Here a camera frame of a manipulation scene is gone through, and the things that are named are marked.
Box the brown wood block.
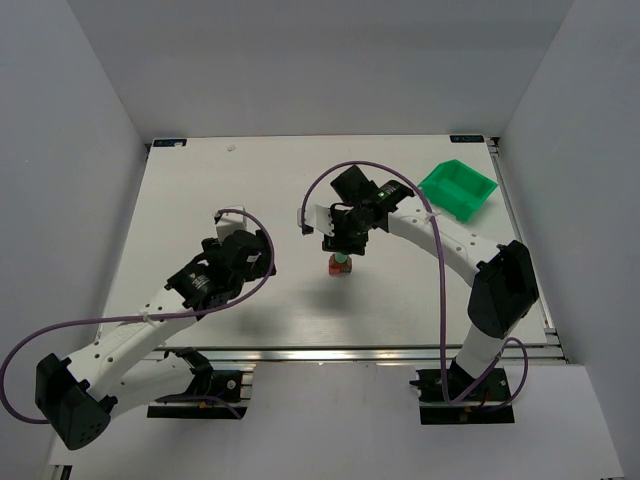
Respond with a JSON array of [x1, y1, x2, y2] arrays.
[[328, 254, 352, 274]]

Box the green plastic bin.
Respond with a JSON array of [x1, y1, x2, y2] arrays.
[[418, 159, 498, 222]]

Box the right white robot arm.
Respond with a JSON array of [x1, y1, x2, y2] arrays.
[[297, 161, 539, 387]]

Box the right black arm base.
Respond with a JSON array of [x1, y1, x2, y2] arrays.
[[409, 368, 515, 426]]

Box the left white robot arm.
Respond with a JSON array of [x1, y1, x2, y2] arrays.
[[35, 229, 276, 450]]

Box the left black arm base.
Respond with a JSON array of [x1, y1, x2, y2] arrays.
[[147, 347, 250, 420]]

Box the right blue corner label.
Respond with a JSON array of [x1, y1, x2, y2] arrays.
[[449, 134, 485, 143]]

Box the blue corner label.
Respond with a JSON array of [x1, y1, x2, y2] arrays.
[[152, 138, 187, 148], [449, 134, 485, 143]]

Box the left blue corner label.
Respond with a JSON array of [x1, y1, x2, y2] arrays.
[[152, 138, 187, 148]]

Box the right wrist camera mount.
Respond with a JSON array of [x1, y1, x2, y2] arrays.
[[297, 204, 335, 237]]

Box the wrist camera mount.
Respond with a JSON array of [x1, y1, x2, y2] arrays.
[[297, 204, 335, 237], [214, 211, 247, 243]]

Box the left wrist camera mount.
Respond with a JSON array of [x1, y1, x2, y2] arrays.
[[214, 211, 247, 243]]

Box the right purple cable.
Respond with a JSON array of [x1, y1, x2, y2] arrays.
[[299, 160, 529, 412]]

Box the purple cable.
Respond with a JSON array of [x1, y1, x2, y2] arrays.
[[0, 208, 276, 425], [299, 160, 529, 412]]

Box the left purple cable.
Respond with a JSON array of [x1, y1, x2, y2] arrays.
[[0, 208, 276, 425]]

